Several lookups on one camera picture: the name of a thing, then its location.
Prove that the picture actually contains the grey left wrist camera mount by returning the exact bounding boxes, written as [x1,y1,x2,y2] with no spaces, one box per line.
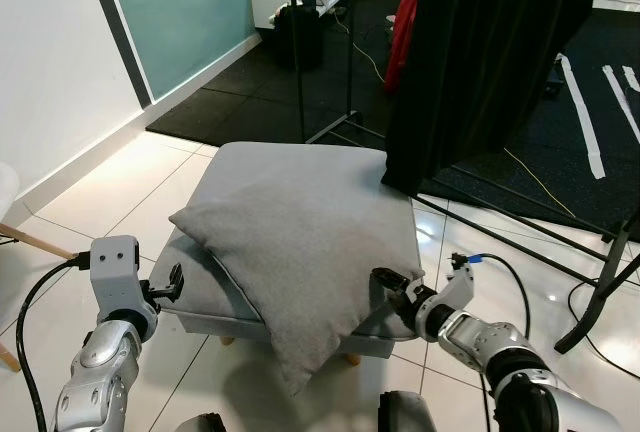
[90,236,152,319]

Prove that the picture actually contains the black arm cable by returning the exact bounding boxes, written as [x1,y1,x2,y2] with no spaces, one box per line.
[452,250,533,348]
[15,257,96,432]

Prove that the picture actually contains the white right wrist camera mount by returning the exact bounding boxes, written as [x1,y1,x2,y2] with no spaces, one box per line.
[415,260,479,343]

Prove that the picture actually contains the yellow floor cable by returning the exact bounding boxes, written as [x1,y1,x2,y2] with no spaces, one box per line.
[333,7,579,221]

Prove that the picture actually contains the black curved stand leg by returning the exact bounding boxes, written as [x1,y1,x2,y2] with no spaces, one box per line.
[555,217,640,355]

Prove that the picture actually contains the long white tape strip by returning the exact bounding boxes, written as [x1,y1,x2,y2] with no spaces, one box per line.
[557,54,607,180]

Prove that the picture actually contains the black floor mat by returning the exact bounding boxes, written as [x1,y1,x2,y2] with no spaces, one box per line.
[145,0,640,243]

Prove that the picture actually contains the black hanging curtain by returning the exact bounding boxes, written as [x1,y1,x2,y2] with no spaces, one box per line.
[382,0,607,199]

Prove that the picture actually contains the black metal clothes rack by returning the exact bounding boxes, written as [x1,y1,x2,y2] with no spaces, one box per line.
[288,0,640,288]

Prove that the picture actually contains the dark robot left leg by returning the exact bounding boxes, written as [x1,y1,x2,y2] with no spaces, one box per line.
[175,413,227,432]

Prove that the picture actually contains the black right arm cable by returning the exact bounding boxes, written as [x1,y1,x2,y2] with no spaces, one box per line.
[452,250,533,348]

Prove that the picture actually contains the short white tape strip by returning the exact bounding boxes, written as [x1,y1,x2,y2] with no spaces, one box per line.
[621,64,640,94]

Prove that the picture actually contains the grey upholstered ottoman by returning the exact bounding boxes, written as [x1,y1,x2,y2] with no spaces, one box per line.
[148,140,426,368]

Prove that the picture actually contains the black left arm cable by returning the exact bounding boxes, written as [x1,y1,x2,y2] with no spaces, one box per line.
[15,257,96,432]

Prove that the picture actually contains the dark robot right leg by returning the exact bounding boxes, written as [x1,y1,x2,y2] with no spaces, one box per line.
[378,390,437,432]

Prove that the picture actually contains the grey fabric pillow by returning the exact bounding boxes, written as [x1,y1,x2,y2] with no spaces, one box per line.
[168,142,424,398]

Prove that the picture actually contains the dark robot leg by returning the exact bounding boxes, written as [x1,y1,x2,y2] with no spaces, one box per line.
[378,390,437,432]
[175,413,227,432]

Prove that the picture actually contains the red hanging garment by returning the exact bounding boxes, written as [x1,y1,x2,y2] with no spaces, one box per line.
[383,0,422,94]

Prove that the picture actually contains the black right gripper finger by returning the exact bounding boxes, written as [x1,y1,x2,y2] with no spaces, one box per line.
[371,268,411,301]
[352,300,403,339]

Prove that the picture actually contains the thin black floor cable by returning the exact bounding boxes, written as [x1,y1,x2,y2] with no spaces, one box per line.
[566,277,640,368]

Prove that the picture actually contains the white chair with wooden legs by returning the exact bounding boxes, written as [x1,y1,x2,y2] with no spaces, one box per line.
[0,160,81,373]

